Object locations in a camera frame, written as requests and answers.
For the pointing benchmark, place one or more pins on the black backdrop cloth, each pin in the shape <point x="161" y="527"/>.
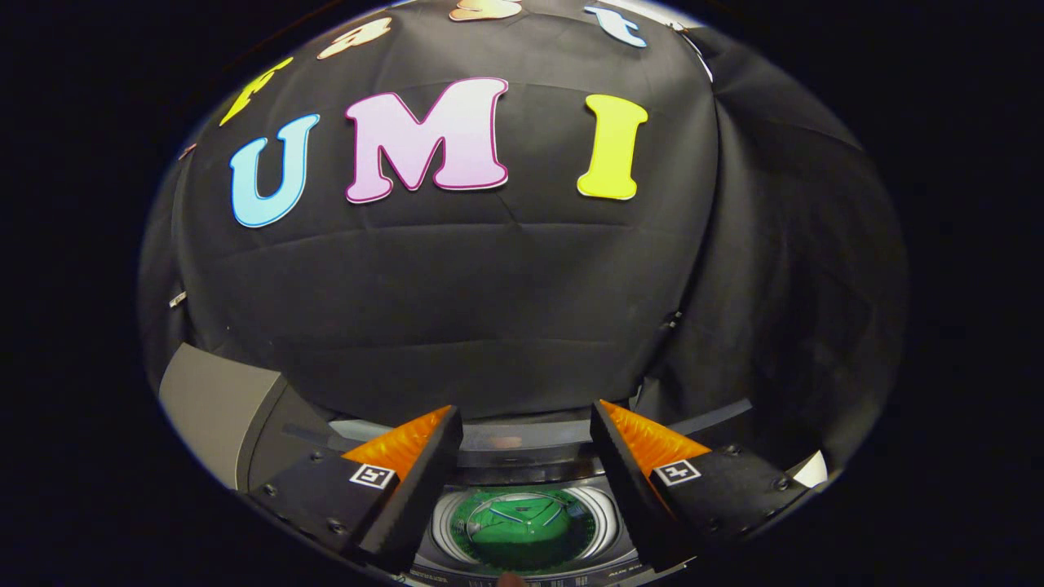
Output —
<point x="489" y="285"/>

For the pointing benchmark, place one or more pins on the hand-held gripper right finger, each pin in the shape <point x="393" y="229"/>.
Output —
<point x="632" y="489"/>

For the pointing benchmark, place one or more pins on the grey washing machine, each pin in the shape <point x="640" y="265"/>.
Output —
<point x="277" y="436"/>

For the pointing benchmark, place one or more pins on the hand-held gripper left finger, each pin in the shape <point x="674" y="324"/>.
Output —
<point x="424" y="489"/>

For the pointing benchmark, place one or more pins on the silver metal clip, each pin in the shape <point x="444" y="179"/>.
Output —
<point x="177" y="299"/>

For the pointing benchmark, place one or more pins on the green polo shirt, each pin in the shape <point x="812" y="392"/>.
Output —
<point x="522" y="534"/>

